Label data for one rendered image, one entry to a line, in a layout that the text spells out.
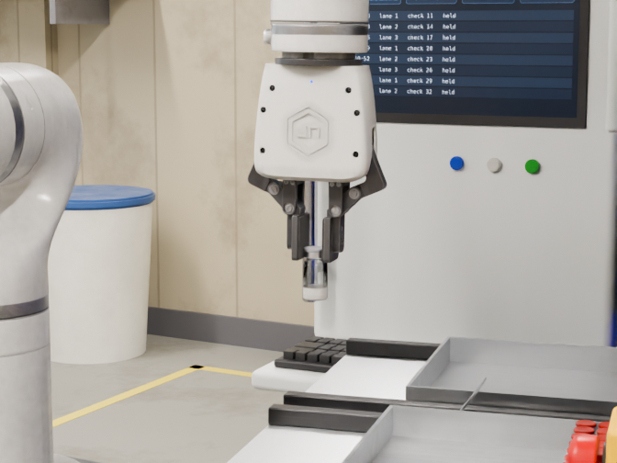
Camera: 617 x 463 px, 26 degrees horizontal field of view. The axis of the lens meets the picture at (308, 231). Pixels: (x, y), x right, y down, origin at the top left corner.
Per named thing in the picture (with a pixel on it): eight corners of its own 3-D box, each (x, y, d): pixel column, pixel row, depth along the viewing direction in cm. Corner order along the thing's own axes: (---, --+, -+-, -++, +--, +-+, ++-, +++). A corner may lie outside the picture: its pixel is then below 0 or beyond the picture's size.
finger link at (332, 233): (322, 186, 115) (320, 263, 116) (358, 187, 114) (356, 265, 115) (332, 182, 118) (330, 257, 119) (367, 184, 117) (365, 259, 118)
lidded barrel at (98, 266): (183, 344, 563) (181, 188, 553) (105, 373, 517) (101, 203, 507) (82, 331, 589) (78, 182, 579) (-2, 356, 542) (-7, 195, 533)
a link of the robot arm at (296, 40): (252, 22, 112) (252, 58, 112) (354, 23, 109) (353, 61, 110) (282, 22, 120) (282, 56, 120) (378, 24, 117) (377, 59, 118)
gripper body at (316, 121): (248, 47, 113) (247, 179, 114) (365, 50, 110) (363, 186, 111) (275, 46, 120) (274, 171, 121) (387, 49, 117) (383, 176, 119)
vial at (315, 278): (330, 297, 119) (330, 249, 118) (323, 301, 117) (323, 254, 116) (307, 296, 119) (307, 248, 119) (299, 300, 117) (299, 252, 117)
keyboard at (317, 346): (553, 373, 201) (554, 357, 201) (529, 396, 188) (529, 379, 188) (310, 347, 217) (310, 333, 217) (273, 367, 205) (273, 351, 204)
